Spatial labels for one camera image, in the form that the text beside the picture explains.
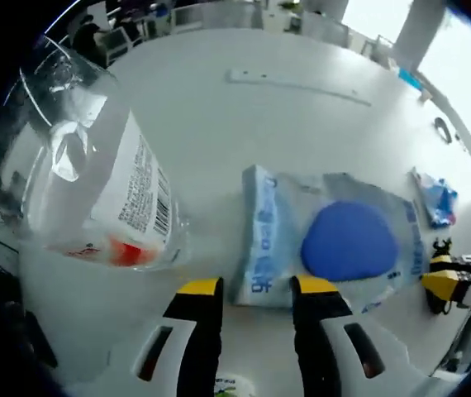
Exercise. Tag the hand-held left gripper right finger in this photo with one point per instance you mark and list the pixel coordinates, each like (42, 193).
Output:
(316, 331)

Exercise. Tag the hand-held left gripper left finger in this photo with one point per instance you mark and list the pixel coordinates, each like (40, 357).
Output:
(196, 331)

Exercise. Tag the blue snack packet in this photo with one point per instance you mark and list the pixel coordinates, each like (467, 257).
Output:
(436, 198)

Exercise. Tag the blue white tissue pack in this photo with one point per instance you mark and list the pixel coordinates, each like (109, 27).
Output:
(343, 240)

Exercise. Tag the clear bottle with red label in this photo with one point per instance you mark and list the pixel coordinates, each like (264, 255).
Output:
(95, 165)

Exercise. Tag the small black loop item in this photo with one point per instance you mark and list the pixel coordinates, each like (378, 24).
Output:
(443, 130)

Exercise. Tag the small blue box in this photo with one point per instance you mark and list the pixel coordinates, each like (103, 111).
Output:
(411, 78)

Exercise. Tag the white round table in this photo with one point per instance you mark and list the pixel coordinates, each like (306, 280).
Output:
(219, 136)

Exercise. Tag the large bright window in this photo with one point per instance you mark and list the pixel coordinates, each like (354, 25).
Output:
(462, 45)

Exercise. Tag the small bright window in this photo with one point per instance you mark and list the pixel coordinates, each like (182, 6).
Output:
(374, 16)

